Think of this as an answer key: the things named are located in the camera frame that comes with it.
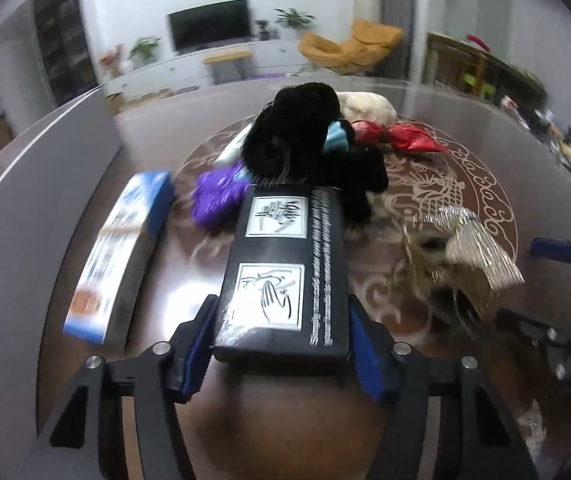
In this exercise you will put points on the wooden bench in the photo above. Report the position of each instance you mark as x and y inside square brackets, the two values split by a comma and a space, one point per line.
[228, 58]

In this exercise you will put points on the white partition board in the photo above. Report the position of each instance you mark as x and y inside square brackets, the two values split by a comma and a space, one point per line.
[25, 220]

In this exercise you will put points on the wooden chair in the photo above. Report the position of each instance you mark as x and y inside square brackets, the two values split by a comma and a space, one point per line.
[458, 65]

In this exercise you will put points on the purple plastic toy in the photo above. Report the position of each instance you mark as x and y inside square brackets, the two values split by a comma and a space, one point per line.
[215, 197]

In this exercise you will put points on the cream knitted hat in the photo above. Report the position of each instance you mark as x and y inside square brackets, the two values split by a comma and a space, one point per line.
[368, 107]

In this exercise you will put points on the gold foil wrapper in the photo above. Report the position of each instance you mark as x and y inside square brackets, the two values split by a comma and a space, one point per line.
[480, 255]

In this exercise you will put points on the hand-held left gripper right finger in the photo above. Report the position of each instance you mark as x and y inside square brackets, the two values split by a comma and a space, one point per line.
[365, 360]

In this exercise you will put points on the black television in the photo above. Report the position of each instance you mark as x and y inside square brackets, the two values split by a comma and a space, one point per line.
[210, 27]

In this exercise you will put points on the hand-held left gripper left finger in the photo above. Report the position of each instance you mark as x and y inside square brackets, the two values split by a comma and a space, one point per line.
[198, 355]

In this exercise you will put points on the red flower arrangement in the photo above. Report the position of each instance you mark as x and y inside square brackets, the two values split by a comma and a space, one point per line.
[112, 57]

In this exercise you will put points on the large leafy potted plant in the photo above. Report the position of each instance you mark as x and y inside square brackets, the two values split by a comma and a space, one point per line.
[294, 19]

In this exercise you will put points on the cluttered sideboard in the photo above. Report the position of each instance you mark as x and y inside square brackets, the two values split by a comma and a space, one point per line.
[560, 135]

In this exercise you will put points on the dark glass display cabinet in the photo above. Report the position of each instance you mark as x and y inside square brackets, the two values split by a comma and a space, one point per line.
[63, 40]

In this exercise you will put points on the black printed box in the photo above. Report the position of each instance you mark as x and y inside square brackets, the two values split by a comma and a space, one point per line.
[315, 280]

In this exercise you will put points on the purple floor mat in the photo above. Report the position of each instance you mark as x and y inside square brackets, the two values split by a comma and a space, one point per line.
[270, 77]

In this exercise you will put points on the blue and white box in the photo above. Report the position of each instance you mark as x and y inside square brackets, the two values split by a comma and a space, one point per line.
[120, 255]

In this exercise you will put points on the white tube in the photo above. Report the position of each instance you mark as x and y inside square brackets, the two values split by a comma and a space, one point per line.
[233, 147]

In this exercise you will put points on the brown patterned desktop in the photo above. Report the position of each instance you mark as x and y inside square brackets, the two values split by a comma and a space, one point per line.
[175, 270]

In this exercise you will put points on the black fuzzy scarf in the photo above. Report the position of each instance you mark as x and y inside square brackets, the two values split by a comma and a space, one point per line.
[290, 135]

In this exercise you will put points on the cardboard box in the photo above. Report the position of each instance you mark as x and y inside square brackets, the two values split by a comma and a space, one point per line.
[138, 100]

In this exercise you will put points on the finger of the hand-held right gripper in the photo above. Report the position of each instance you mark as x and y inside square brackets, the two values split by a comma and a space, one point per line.
[555, 340]
[555, 250]

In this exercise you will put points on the red foil packet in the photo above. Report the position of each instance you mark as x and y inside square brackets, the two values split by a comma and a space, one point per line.
[408, 139]

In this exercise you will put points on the grey curtain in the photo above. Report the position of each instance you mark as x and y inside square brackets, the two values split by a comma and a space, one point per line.
[398, 0]

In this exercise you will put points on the light blue plastic toy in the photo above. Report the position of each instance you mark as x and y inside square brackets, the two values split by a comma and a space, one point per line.
[336, 139]

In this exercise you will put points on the small potted plant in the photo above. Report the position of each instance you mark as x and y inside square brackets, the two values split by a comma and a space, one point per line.
[262, 27]

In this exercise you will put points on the green potted plant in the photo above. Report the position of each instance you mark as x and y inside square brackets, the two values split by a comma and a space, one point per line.
[144, 50]

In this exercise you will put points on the yellow lounge chair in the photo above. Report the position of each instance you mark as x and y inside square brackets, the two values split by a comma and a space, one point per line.
[350, 47]

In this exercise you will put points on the white television cabinet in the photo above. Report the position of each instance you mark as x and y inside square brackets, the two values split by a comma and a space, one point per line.
[180, 70]

